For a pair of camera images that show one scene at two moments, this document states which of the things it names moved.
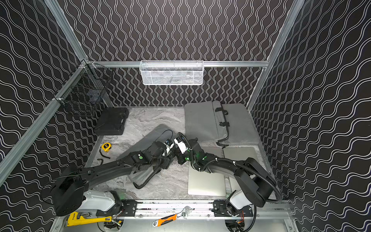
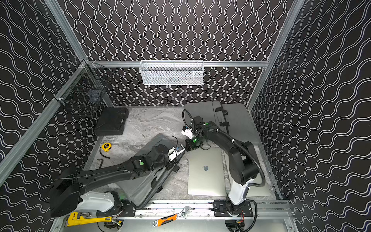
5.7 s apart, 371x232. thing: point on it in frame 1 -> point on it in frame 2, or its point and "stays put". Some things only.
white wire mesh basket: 171,72 stays put
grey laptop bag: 162,133 -> 140,190
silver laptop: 204,183 stays put
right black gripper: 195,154 -> 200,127
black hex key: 102,159 stays put
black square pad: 110,121 stays put
